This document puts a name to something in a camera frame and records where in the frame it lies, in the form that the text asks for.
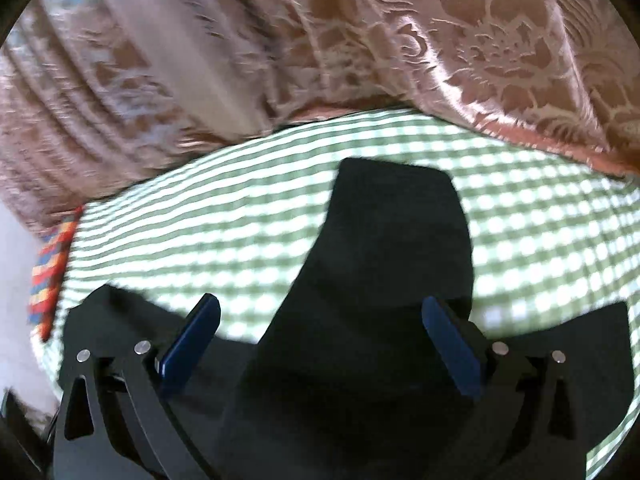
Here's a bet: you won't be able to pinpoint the brown floral curtain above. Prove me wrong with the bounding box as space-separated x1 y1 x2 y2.
0 0 640 241

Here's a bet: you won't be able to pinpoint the black pants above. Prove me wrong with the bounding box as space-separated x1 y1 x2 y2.
55 157 632 480

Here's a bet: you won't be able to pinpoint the colourful patterned cushion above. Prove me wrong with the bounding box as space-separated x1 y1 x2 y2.
29 204 85 343

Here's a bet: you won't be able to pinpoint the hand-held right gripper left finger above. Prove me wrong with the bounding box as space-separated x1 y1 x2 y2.
52 292 223 480

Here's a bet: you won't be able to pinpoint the green checked bed sheet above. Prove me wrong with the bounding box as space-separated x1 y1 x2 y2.
30 107 640 480

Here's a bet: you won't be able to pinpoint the plain white curtain strip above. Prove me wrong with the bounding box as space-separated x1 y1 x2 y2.
85 0 276 138

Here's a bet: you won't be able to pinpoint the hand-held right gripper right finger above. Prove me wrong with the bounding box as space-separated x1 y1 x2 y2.
421 296 588 480

